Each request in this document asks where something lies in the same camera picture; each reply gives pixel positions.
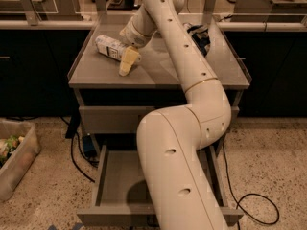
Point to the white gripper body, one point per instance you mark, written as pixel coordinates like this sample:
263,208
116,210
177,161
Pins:
136,38

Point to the blue labelled plastic bottle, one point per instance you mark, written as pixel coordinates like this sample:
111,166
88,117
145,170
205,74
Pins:
110,47

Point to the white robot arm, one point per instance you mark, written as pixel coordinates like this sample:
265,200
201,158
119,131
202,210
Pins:
181,194

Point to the grey metal drawer cabinet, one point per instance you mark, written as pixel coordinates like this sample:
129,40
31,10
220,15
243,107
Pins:
154,82

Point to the closed upper grey drawer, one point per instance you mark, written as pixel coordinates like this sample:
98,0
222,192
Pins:
126,119

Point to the open grey middle drawer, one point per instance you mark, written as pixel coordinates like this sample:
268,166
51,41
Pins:
120,196

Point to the blue crumpled chip bag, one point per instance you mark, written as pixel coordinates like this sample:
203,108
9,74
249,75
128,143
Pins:
200,36

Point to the blue power adapter box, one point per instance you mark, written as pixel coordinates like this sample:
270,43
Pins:
88,147

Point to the clear plastic storage bin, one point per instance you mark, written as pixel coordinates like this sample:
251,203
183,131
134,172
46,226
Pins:
21,159

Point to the food items in bin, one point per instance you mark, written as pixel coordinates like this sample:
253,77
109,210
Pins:
8,146

